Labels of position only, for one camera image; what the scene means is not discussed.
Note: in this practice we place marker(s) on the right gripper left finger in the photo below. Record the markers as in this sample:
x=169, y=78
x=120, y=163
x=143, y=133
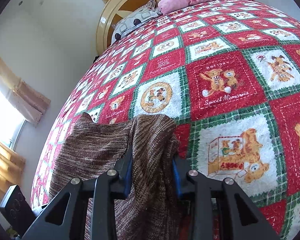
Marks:
x=65, y=216

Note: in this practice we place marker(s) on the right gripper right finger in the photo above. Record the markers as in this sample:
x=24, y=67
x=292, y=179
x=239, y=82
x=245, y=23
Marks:
x=217, y=209

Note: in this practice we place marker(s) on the brown knit sweater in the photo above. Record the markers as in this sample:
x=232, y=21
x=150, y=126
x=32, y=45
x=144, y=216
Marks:
x=147, y=144

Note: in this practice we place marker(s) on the left window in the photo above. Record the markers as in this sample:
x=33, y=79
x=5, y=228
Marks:
x=11, y=123

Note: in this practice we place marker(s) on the yellow left curtain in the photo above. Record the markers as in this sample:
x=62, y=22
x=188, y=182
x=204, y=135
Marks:
x=30, y=103

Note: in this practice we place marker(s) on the red patchwork bedspread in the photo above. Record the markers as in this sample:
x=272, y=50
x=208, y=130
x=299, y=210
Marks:
x=228, y=73

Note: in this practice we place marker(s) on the grey patterned pillow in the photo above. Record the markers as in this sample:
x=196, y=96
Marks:
x=134, y=20

